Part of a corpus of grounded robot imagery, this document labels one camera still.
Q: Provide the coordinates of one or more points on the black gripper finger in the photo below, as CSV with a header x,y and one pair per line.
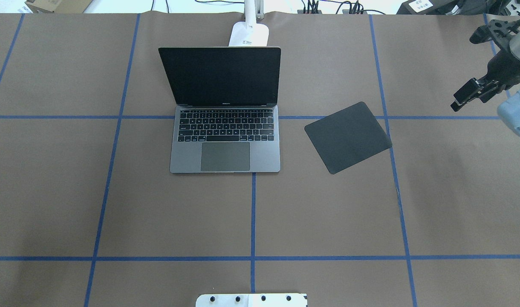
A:
x,y
471,90

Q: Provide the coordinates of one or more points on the grey laptop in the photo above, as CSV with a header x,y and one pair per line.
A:
x,y
227,118

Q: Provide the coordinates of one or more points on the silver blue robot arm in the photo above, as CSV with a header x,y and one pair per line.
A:
x,y
509,110

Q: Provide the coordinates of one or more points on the cardboard box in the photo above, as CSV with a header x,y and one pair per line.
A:
x,y
58,6

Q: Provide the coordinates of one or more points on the black mouse pad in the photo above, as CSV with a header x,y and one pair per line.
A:
x,y
347,137

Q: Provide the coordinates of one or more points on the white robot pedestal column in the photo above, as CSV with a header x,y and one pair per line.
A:
x,y
253,300

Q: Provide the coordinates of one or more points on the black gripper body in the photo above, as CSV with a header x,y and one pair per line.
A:
x,y
506,66

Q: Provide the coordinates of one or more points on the white desk lamp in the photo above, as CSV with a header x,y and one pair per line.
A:
x,y
250,33

